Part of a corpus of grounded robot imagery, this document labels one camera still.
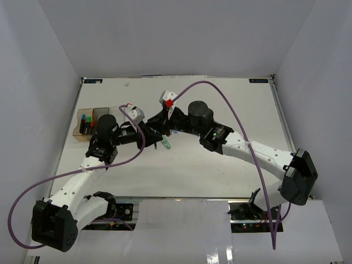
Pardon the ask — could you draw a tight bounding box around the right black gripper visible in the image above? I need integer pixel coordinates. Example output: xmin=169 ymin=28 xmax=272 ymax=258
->
xmin=147 ymin=109 xmax=201 ymax=140

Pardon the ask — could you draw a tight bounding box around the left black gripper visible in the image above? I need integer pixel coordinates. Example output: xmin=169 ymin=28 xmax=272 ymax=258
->
xmin=110 ymin=119 xmax=162 ymax=149

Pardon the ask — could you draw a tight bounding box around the green transparent highlighter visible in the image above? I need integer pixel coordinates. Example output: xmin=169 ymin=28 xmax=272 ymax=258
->
xmin=161 ymin=136 xmax=171 ymax=150

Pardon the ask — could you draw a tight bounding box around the orange cap black highlighter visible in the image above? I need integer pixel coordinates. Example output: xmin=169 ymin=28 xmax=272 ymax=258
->
xmin=89 ymin=120 xmax=96 ymax=135

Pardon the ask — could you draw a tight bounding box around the green cap black highlighter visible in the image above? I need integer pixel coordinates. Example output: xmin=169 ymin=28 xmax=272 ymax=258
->
xmin=83 ymin=117 xmax=92 ymax=135

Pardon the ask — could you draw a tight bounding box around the blue cap black highlighter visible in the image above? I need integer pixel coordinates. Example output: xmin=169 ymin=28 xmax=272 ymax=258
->
xmin=79 ymin=114 xmax=86 ymax=135

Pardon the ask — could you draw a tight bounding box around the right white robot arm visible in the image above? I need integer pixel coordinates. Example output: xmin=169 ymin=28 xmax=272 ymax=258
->
xmin=147 ymin=101 xmax=318 ymax=219

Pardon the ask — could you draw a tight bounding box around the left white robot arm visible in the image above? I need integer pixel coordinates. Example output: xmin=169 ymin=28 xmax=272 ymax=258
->
xmin=31 ymin=114 xmax=163 ymax=252

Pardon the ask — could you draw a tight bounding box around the grey transparent container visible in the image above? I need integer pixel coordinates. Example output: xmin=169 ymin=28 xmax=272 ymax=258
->
xmin=92 ymin=107 xmax=109 ymax=120

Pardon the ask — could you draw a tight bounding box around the brown transparent container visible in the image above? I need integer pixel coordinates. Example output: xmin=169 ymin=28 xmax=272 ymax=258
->
xmin=72 ymin=108 xmax=94 ymax=142

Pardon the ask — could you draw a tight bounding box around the left blue table label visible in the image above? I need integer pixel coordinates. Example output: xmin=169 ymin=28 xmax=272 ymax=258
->
xmin=84 ymin=79 xmax=103 ymax=84

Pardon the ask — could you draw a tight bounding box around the blue table label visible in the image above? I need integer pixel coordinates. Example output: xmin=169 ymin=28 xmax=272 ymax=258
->
xmin=84 ymin=79 xmax=103 ymax=84
xmin=249 ymin=79 xmax=268 ymax=84

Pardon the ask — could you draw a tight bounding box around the right blue table label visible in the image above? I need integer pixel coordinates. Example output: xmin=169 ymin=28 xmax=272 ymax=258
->
xmin=249 ymin=79 xmax=268 ymax=84

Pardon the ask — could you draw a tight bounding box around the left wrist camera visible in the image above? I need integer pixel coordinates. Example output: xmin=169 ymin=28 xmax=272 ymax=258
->
xmin=126 ymin=104 xmax=145 ymax=124

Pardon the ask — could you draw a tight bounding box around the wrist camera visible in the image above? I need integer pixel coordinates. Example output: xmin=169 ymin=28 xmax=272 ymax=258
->
xmin=159 ymin=90 xmax=177 ymax=120
xmin=126 ymin=104 xmax=145 ymax=124

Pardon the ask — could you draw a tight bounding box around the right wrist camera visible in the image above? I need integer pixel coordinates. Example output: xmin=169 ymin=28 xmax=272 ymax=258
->
xmin=159 ymin=90 xmax=177 ymax=120

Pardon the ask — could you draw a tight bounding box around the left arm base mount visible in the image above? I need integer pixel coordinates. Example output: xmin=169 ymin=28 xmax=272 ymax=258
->
xmin=76 ymin=191 xmax=135 ymax=231

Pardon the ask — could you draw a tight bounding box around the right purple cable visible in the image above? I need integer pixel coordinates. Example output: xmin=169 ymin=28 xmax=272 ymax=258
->
xmin=173 ymin=80 xmax=292 ymax=250

